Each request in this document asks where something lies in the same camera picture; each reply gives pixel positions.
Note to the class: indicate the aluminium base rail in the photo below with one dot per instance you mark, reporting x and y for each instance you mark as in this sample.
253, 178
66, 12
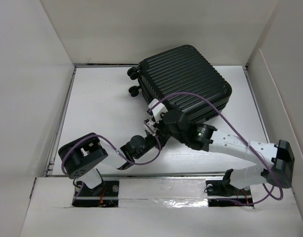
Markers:
140, 192

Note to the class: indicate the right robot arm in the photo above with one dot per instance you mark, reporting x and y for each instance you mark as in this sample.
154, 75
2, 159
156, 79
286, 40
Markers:
272, 163

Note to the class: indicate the black hard-shell suitcase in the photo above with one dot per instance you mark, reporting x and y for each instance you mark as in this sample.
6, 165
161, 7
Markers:
182, 72

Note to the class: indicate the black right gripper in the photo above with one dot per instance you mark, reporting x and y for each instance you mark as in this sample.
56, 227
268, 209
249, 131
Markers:
162, 123

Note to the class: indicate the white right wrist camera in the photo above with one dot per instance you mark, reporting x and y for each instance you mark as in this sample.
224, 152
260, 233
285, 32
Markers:
156, 109

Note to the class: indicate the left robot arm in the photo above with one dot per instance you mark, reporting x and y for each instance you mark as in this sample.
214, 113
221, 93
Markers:
80, 157

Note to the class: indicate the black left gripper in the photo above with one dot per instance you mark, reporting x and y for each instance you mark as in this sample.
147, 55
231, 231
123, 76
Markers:
153, 137

